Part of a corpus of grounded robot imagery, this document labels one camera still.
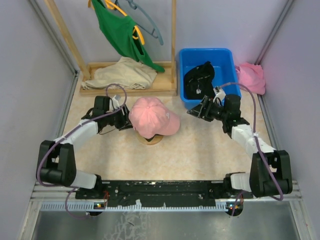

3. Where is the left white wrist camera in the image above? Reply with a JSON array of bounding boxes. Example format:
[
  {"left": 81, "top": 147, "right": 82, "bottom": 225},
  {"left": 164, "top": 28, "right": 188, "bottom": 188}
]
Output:
[{"left": 109, "top": 95, "right": 121, "bottom": 111}]

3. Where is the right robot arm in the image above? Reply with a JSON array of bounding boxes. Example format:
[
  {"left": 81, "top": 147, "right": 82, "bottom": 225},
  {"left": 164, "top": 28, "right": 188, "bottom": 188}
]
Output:
[{"left": 187, "top": 94, "right": 293, "bottom": 201}]

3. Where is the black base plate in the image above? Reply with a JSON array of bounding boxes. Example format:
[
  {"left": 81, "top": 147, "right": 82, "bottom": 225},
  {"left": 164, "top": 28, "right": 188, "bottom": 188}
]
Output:
[{"left": 75, "top": 179, "right": 240, "bottom": 208}]

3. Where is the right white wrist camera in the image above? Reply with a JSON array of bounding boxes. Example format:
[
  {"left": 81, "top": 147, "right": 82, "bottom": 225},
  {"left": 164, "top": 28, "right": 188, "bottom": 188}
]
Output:
[{"left": 213, "top": 86, "right": 226, "bottom": 101}]

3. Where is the wooden clothes rack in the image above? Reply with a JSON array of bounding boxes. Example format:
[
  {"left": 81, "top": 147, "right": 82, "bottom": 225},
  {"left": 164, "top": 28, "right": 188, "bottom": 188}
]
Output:
[{"left": 45, "top": 0, "right": 178, "bottom": 97}]

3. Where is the blue plastic bin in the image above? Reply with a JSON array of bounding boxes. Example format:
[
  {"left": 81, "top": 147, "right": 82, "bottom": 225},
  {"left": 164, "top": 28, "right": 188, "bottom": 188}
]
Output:
[{"left": 179, "top": 48, "right": 238, "bottom": 110}]

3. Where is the wooden hat stand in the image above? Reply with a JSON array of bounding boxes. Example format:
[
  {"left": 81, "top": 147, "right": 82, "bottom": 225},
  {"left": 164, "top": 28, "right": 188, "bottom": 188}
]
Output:
[{"left": 136, "top": 133, "right": 163, "bottom": 146}]

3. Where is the yellow hanger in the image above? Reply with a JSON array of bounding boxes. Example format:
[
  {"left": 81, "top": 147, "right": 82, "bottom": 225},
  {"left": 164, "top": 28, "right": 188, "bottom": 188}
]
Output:
[{"left": 87, "top": 0, "right": 145, "bottom": 45}]

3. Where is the pink cloth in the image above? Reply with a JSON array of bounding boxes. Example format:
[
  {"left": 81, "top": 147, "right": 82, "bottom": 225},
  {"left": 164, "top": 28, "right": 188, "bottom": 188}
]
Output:
[{"left": 235, "top": 62, "right": 266, "bottom": 95}]

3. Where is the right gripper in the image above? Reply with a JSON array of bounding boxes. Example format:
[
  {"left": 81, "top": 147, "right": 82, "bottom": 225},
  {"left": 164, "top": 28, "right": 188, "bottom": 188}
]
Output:
[{"left": 187, "top": 96, "right": 228, "bottom": 122}]

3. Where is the green tank top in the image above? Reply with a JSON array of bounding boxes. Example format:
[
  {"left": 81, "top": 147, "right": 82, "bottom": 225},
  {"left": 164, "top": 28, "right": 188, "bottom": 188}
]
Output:
[{"left": 91, "top": 0, "right": 165, "bottom": 73}]

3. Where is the dark green cap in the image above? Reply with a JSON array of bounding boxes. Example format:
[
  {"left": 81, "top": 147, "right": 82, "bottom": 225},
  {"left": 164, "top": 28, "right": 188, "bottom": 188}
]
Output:
[{"left": 144, "top": 134, "right": 163, "bottom": 143}]

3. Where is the pink cap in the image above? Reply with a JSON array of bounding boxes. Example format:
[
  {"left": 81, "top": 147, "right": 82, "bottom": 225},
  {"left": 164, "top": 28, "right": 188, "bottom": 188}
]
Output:
[{"left": 129, "top": 97, "right": 181, "bottom": 139}]

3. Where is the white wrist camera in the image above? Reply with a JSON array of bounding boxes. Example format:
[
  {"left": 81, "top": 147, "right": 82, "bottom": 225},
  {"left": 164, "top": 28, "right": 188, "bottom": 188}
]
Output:
[
  {"left": 109, "top": 95, "right": 121, "bottom": 111},
  {"left": 213, "top": 86, "right": 226, "bottom": 101}
]

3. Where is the grey-blue hanger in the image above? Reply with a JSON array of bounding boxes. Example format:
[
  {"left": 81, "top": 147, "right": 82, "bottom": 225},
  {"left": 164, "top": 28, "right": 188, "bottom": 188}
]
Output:
[{"left": 114, "top": 0, "right": 164, "bottom": 46}]

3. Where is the black cap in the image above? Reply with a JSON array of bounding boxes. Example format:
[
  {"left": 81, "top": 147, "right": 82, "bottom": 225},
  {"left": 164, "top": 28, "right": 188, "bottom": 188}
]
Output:
[{"left": 183, "top": 61, "right": 216, "bottom": 100}]

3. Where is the beige cloth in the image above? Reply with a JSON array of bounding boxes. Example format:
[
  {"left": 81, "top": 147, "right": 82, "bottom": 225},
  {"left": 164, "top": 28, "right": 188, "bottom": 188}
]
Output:
[{"left": 81, "top": 57, "right": 158, "bottom": 90}]

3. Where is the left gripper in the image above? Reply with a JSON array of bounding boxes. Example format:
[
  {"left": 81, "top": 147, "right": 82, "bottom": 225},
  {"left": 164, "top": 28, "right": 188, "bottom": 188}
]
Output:
[{"left": 104, "top": 103, "right": 140, "bottom": 131}]

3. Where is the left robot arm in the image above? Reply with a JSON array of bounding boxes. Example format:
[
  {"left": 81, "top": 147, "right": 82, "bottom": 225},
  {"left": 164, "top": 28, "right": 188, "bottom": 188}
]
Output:
[{"left": 36, "top": 95, "right": 132, "bottom": 199}]

